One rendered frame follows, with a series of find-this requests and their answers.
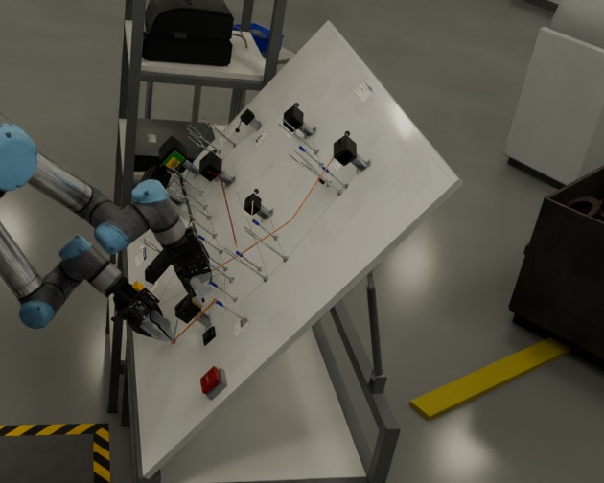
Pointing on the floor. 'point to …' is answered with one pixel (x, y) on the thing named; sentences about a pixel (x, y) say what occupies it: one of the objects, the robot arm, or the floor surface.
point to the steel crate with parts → (578, 269)
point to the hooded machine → (572, 95)
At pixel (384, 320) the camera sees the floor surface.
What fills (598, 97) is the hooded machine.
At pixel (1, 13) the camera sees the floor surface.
